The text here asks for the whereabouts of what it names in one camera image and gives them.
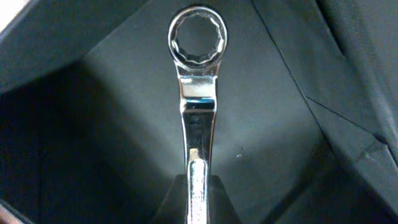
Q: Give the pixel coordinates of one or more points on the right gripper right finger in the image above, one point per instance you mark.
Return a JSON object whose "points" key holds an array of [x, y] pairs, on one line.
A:
{"points": [[221, 209]]}

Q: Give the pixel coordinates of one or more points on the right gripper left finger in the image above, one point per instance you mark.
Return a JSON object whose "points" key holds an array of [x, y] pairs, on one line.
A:
{"points": [[173, 208]]}

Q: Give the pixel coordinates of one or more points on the black open gift box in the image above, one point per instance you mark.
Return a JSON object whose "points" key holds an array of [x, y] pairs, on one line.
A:
{"points": [[306, 128]]}

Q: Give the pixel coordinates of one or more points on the silver ring wrench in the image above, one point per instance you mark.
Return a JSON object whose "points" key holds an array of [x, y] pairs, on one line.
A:
{"points": [[198, 81]]}

